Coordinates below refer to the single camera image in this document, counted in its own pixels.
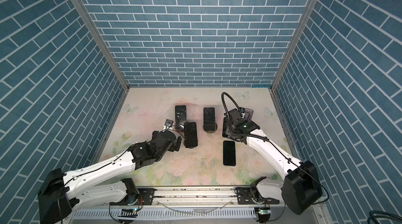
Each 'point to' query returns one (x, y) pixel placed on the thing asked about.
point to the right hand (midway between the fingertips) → (231, 126)
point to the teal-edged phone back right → (209, 119)
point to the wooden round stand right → (210, 131)
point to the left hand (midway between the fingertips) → (173, 136)
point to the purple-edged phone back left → (180, 117)
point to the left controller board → (129, 213)
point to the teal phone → (229, 153)
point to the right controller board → (263, 213)
